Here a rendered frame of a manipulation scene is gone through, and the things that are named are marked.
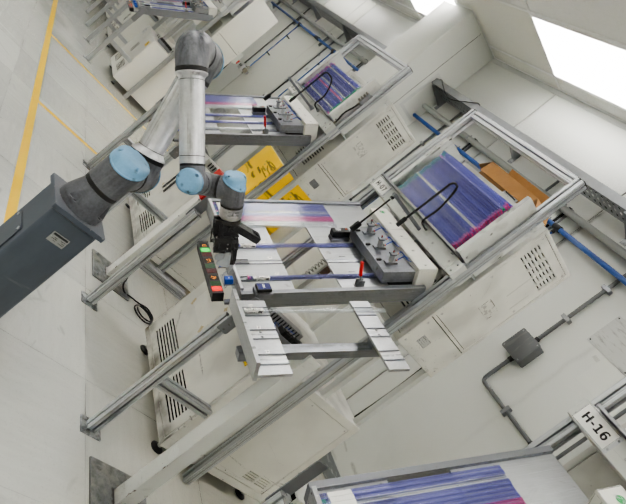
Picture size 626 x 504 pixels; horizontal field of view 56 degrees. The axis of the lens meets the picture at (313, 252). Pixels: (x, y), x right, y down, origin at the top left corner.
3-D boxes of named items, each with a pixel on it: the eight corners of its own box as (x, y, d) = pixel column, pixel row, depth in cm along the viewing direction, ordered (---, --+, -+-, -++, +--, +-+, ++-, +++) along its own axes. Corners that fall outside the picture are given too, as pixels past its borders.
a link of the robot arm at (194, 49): (206, 19, 166) (207, 195, 170) (215, 30, 177) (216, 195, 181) (165, 19, 167) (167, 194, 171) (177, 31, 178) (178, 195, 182)
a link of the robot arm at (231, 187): (225, 166, 189) (250, 172, 189) (221, 197, 194) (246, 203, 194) (217, 175, 182) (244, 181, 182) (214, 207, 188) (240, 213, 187)
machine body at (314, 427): (146, 454, 225) (273, 357, 219) (134, 335, 281) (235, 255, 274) (250, 510, 264) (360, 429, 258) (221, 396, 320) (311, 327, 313)
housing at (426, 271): (409, 300, 227) (419, 269, 220) (362, 235, 266) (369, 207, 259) (428, 299, 230) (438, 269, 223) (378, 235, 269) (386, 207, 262)
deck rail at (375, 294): (239, 308, 202) (241, 294, 198) (238, 305, 203) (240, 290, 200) (422, 300, 227) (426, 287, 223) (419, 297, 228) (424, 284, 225)
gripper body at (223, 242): (209, 243, 200) (212, 211, 194) (234, 243, 203) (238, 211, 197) (213, 255, 194) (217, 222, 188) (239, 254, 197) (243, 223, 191)
